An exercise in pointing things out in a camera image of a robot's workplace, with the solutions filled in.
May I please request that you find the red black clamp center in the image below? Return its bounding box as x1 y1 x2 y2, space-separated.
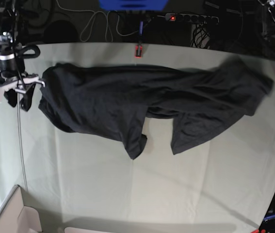
134 44 143 58

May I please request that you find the blue box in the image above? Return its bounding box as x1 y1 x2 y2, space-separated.
99 0 168 11

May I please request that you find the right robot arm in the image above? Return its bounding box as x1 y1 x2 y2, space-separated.
0 0 45 112

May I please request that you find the white power strip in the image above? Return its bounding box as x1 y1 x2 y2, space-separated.
165 13 219 25

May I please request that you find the black t-shirt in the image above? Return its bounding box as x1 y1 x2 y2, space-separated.
38 60 273 159

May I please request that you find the black cable bundle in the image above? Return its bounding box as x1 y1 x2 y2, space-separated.
190 24 213 49

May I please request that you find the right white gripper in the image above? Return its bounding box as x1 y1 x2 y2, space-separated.
0 71 46 112

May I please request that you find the white cable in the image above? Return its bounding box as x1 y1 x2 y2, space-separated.
54 0 140 43

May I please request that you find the cardboard box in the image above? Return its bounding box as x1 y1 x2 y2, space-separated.
0 185 43 233

